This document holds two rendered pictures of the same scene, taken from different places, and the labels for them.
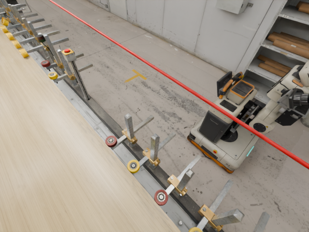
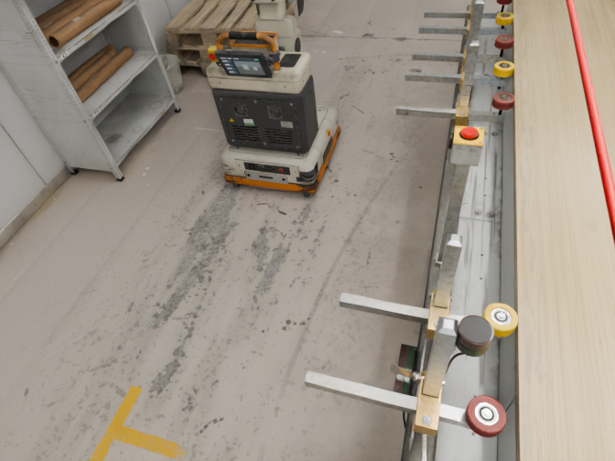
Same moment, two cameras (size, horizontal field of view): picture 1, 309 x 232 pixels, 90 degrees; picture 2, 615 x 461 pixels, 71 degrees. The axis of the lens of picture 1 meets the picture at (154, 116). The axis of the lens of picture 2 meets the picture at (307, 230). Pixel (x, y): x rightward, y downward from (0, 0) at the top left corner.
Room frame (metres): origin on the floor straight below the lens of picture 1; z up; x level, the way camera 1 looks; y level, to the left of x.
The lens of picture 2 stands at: (1.79, 1.35, 1.89)
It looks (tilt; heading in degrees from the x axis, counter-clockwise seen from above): 48 degrees down; 250
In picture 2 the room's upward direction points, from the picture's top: 9 degrees counter-clockwise
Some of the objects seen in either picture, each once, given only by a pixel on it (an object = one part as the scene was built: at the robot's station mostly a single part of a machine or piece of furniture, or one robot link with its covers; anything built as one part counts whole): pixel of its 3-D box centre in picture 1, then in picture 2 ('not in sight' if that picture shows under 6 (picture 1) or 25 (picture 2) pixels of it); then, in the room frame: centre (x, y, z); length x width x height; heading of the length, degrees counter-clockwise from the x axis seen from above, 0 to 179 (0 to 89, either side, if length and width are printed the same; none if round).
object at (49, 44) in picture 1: (56, 57); (433, 377); (1.46, 1.08, 0.93); 0.04 x 0.04 x 0.48; 47
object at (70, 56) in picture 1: (69, 55); (466, 146); (1.11, 0.71, 1.18); 0.07 x 0.07 x 0.08; 47
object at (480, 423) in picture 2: (47, 66); (481, 421); (1.40, 1.19, 0.85); 0.08 x 0.08 x 0.11
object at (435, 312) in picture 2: (70, 75); (438, 313); (1.30, 0.92, 0.84); 0.14 x 0.06 x 0.05; 47
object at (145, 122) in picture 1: (133, 131); (448, 113); (0.67, 0.16, 0.81); 0.43 x 0.03 x 0.04; 137
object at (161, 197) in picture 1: (160, 198); (502, 49); (0.18, -0.07, 0.85); 0.08 x 0.08 x 0.11
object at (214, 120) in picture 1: (229, 112); (266, 93); (1.13, -0.84, 0.59); 0.55 x 0.34 x 0.83; 137
